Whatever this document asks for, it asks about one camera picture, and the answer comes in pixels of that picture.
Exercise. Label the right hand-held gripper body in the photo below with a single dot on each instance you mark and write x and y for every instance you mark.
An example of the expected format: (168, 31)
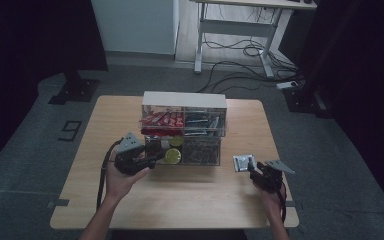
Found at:
(270, 178)

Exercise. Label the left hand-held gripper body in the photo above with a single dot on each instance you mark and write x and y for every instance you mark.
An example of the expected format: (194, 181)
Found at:
(130, 160)

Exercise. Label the silver foil packet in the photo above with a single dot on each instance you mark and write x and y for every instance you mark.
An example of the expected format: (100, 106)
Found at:
(240, 163)

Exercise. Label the clear drawer with yellow cups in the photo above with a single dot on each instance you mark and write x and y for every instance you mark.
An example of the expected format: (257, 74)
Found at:
(193, 151)

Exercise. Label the person's left hand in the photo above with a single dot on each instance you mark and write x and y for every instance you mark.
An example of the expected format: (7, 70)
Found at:
(120, 183)

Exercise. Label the person's right hand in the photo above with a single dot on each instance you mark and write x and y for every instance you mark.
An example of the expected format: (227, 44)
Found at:
(275, 203)

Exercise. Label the yellow lid cup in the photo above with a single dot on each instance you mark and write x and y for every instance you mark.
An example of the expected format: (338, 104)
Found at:
(173, 156)
(176, 141)

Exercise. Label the row of red packets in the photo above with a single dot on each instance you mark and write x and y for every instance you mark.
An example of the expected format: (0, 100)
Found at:
(162, 120)

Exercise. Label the clear drawer with red packets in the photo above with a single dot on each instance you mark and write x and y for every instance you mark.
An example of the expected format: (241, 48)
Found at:
(183, 121)

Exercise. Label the pile of brown grey packets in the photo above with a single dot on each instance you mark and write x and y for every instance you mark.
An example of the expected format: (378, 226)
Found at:
(200, 150)

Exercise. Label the row of dark packets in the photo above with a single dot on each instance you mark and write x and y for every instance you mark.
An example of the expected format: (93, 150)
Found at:
(201, 122)

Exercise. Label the clear plastic drawer organizer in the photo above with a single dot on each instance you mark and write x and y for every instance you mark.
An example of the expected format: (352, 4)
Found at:
(184, 99)

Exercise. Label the black metal stand foot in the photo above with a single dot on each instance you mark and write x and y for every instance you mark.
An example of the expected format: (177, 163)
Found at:
(305, 101)

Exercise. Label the white power strip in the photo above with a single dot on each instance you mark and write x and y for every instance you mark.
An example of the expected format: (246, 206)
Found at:
(287, 85)

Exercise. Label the black stand base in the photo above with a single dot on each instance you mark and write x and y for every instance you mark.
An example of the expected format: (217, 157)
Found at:
(75, 90)

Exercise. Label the white cabinet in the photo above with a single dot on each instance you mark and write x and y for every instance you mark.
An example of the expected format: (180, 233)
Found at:
(136, 25)

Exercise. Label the black curtain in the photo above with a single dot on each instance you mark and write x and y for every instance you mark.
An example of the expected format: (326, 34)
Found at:
(30, 50)
(363, 83)

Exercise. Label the white frame desk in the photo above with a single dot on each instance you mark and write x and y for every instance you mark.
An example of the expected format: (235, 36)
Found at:
(235, 27)

